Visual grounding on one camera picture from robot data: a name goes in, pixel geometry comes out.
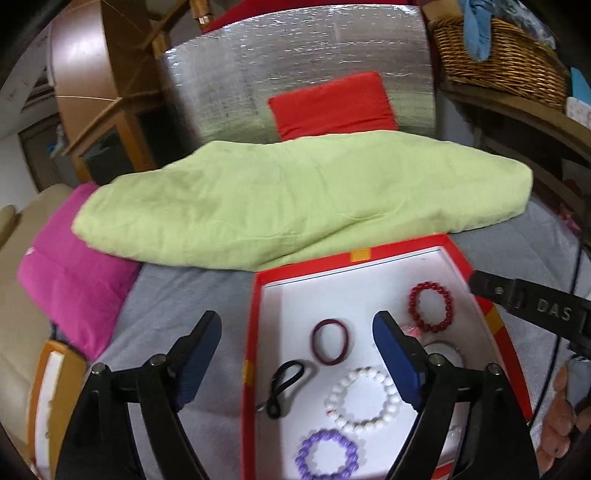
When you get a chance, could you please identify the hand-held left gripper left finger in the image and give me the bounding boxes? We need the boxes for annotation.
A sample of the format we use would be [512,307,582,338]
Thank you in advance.
[55,310,223,480]

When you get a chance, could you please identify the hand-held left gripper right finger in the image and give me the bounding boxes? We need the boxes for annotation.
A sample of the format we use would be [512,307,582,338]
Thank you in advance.
[372,310,541,480]

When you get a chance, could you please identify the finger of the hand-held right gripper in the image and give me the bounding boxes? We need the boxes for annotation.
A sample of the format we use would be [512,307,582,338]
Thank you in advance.
[468,270,591,342]

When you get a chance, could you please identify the red bead bracelet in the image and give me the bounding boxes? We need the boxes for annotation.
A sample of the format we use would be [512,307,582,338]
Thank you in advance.
[407,281,454,334]

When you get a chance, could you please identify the dark red hair tie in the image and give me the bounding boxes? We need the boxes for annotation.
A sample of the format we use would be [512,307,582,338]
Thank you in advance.
[310,318,350,367]

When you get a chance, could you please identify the black hair tie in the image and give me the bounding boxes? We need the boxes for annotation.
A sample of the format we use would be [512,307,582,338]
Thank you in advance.
[255,361,306,420]

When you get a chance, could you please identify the red jewelry box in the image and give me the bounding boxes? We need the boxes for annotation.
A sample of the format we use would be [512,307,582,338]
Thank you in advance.
[241,233,536,480]

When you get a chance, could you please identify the person's right hand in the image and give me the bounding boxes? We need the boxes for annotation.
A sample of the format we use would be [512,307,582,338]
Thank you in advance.
[536,367,583,474]

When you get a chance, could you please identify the silver bangle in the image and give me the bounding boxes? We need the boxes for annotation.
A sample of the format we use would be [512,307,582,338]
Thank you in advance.
[422,339,465,370]

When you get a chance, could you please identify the orange box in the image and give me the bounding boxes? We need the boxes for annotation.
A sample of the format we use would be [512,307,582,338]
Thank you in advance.
[28,342,88,480]

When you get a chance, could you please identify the magenta pillow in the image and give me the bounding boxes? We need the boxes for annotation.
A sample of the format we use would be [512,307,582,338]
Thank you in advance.
[17,182,141,361]

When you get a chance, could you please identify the beige sofa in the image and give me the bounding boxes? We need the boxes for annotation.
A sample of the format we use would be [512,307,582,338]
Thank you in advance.
[0,182,93,462]

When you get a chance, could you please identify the light green pillow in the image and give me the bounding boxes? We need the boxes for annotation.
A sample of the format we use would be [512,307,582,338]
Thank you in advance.
[71,129,534,271]

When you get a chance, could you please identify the wooden shelf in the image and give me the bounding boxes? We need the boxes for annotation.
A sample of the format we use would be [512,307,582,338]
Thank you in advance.
[438,80,591,217]

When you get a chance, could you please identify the wicker basket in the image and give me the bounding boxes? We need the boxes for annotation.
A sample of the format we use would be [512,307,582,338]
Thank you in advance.
[431,17,571,112]

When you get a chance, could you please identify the red cushion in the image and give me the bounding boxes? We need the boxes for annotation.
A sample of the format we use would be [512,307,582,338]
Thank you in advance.
[268,71,399,141]

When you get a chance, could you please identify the blue cloth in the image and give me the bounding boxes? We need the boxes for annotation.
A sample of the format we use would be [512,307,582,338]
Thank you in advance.
[463,0,497,61]

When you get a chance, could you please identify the silver foil mat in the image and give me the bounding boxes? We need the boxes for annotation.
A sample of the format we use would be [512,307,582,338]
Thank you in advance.
[157,4,437,148]

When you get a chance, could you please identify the curved wooden furniture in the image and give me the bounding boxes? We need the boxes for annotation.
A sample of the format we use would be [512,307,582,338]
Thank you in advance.
[48,0,204,185]

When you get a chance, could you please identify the red cloth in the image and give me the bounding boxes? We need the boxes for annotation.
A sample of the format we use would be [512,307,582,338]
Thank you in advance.
[201,0,419,34]

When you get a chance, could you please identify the wooden chair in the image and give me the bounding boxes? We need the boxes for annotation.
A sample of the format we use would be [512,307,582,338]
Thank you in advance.
[189,0,218,28]

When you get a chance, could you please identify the purple bead bracelet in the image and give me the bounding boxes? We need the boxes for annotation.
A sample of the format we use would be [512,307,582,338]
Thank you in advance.
[297,429,359,478]

